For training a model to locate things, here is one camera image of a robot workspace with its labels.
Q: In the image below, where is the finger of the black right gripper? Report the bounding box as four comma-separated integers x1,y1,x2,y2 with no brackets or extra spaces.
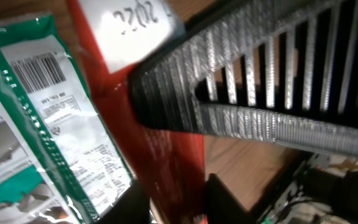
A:
128,0,358,157

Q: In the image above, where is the green 3M glove package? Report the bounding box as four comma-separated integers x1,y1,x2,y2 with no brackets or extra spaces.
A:
0,14,133,223

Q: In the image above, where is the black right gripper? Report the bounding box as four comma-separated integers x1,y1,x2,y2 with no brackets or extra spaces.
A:
256,153,358,223

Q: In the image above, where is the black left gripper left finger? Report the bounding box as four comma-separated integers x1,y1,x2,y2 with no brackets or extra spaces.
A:
96,180,150,224

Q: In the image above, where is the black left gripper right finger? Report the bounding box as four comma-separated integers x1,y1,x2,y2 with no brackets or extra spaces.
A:
204,174,250,224

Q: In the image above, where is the red stick packet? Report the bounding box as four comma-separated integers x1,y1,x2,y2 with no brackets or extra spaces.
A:
67,0,204,223

